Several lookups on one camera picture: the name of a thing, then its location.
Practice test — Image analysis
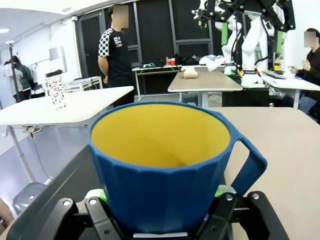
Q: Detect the white low shelf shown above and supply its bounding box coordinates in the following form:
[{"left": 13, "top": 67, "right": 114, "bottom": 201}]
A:
[{"left": 63, "top": 76, "right": 104, "bottom": 94}]

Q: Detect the white folding table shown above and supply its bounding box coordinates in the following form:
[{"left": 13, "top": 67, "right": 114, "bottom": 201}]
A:
[{"left": 131, "top": 64, "right": 183, "bottom": 96}]

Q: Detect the white cloth pile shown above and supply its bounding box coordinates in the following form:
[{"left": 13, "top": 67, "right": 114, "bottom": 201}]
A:
[{"left": 198, "top": 54, "right": 226, "bottom": 72}]

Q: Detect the person in dark jacket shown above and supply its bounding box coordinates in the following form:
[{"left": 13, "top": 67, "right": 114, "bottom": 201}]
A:
[{"left": 3, "top": 56, "right": 34, "bottom": 103}]

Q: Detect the black tripod pole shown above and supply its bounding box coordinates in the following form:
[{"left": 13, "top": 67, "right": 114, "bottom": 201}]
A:
[{"left": 6, "top": 41, "right": 23, "bottom": 103}]

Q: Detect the person's left hand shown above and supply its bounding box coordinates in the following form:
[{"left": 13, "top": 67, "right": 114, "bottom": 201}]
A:
[{"left": 0, "top": 199, "right": 14, "bottom": 230}]

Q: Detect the seated person in black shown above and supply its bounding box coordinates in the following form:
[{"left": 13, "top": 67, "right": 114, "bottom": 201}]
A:
[{"left": 282, "top": 28, "right": 320, "bottom": 124}]

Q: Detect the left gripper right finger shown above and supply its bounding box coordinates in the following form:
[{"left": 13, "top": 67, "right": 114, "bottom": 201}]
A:
[{"left": 194, "top": 186, "right": 291, "bottom": 240}]

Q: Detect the grey plastic stool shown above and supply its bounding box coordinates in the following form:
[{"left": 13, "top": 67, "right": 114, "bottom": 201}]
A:
[{"left": 12, "top": 181, "right": 47, "bottom": 216}]

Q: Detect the white desk with keyboard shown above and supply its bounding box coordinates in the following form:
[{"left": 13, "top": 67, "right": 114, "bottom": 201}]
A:
[{"left": 259, "top": 72, "right": 320, "bottom": 110}]

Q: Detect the speckled paper cup black lid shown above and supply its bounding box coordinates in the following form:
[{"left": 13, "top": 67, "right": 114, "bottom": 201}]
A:
[{"left": 44, "top": 71, "right": 67, "bottom": 111}]

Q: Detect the beige background table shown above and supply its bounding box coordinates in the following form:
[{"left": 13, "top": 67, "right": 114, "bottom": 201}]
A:
[{"left": 167, "top": 70, "right": 244, "bottom": 102}]

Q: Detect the white standing air conditioner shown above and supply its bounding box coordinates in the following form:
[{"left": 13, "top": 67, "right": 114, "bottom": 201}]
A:
[{"left": 48, "top": 46, "right": 68, "bottom": 74}]

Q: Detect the blue mug yellow inside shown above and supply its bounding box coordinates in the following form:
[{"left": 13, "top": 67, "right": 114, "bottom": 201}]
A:
[{"left": 87, "top": 101, "right": 268, "bottom": 235}]

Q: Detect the thin black hanging cable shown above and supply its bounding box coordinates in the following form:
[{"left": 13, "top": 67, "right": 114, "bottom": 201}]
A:
[{"left": 29, "top": 124, "right": 54, "bottom": 181}]

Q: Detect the person in checkered shirt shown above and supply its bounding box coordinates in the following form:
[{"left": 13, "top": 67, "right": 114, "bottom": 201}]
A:
[{"left": 97, "top": 4, "right": 136, "bottom": 108}]

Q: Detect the grey keyboard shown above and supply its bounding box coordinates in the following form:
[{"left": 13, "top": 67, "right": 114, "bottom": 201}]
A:
[{"left": 261, "top": 69, "right": 287, "bottom": 80}]

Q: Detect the brown cardboard roll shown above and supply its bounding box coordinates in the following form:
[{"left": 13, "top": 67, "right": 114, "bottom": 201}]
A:
[{"left": 181, "top": 67, "right": 199, "bottom": 80}]

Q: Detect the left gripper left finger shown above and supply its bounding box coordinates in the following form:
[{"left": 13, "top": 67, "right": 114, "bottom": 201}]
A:
[{"left": 6, "top": 188, "right": 126, "bottom": 240}]

